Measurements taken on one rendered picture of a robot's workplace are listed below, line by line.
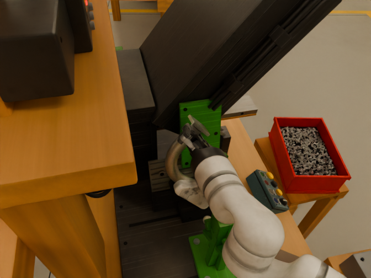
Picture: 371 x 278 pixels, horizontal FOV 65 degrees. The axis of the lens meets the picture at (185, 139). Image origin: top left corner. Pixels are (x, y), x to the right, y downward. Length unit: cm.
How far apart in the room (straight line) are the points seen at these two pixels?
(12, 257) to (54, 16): 39
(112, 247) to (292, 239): 56
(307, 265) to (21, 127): 37
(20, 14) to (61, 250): 45
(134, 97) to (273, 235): 55
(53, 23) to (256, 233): 33
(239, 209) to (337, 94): 289
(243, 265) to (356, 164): 227
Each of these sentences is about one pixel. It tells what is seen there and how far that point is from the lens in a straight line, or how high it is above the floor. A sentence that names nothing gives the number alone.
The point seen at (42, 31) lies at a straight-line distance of 30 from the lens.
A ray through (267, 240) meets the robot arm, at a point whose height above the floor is 140.
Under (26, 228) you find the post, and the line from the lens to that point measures 56.
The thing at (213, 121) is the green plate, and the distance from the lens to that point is 79.
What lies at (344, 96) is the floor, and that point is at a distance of 327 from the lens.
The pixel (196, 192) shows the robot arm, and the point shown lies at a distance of 56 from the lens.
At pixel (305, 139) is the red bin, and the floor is 89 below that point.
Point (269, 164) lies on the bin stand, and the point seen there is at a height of 80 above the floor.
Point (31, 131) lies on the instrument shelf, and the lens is 34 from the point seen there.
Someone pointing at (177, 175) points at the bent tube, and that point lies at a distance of 73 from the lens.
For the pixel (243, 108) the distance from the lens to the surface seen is 98.
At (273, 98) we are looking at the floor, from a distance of 293.
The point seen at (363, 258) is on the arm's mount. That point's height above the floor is 94.
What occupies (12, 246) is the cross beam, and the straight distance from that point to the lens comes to 58.
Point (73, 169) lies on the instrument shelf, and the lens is 29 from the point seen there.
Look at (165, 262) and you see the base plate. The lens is 91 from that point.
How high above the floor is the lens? 176
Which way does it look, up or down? 48 degrees down
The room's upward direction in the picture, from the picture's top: 4 degrees clockwise
